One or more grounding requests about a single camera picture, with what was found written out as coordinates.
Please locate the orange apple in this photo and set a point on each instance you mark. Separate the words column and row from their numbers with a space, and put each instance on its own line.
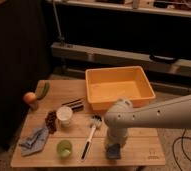
column 29, row 97

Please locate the blue grey cloth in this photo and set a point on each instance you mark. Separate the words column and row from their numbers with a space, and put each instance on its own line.
column 35, row 142

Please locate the grey metal shelf rack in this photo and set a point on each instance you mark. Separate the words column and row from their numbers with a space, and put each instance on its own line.
column 157, row 39

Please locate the green cup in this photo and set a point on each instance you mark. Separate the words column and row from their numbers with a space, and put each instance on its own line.
column 64, row 149

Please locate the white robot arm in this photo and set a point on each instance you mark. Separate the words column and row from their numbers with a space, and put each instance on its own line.
column 170, row 114

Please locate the white paper cup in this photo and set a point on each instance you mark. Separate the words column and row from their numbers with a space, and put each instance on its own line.
column 64, row 115

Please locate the green cucumber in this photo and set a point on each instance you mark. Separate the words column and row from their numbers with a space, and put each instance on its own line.
column 44, row 91

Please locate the white dish brush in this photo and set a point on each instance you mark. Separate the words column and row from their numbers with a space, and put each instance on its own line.
column 96, row 122

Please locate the yellow plastic bin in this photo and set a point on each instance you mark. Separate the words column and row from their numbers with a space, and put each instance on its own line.
column 104, row 86

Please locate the dark brown grape bunch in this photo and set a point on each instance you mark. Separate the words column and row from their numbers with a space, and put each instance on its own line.
column 50, row 121

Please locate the black striped flat object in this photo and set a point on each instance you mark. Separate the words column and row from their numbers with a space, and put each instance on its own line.
column 75, row 105

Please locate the blue sponge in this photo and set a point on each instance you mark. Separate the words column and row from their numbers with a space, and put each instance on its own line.
column 113, row 152

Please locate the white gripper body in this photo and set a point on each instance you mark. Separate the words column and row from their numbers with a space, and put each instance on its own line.
column 116, row 136

